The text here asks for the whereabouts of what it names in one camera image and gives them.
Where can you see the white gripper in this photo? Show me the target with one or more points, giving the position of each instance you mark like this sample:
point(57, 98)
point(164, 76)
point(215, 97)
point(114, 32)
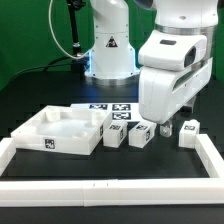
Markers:
point(173, 72)

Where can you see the white square tabletop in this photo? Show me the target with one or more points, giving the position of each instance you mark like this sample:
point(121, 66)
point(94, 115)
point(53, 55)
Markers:
point(63, 130)

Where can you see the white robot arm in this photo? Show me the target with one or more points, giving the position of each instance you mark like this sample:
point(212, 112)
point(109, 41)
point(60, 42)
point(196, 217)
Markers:
point(112, 60)

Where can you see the white marker sheet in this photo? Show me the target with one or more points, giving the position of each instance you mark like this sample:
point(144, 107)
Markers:
point(120, 111)

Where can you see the white obstacle fence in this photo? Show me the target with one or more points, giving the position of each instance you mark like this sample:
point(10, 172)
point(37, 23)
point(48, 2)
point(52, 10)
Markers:
point(209, 190)

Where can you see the black camera stand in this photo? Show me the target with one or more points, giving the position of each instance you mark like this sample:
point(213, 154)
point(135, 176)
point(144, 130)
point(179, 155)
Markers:
point(73, 6)

